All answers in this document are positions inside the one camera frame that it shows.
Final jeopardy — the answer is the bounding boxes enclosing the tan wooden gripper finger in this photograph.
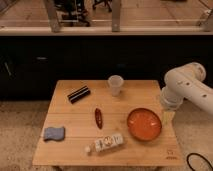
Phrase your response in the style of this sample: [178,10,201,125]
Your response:
[162,111,175,126]

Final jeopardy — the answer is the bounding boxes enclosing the orange ceramic bowl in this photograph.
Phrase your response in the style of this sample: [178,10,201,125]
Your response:
[127,108,162,141]

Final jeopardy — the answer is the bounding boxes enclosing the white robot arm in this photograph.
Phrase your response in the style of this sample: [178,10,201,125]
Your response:
[159,62,213,115]

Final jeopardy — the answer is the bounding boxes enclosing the white labelled bottle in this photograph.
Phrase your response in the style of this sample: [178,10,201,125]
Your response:
[84,133,124,155]

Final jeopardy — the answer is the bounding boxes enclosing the red chili pepper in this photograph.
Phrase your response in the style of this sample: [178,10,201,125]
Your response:
[95,108,103,129]

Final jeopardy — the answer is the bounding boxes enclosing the wooden table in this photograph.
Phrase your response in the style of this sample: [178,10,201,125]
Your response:
[33,80,183,167]

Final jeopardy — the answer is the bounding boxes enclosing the black striped box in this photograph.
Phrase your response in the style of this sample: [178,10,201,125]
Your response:
[67,86,91,103]

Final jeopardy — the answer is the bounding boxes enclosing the blue sponge cloth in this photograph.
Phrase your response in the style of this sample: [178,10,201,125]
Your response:
[43,127,65,141]

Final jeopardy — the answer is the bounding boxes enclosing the black office chair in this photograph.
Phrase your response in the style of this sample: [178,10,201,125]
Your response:
[53,0,90,27]
[91,0,113,13]

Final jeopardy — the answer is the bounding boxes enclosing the black floor cable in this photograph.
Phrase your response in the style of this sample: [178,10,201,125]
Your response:
[186,152,213,171]

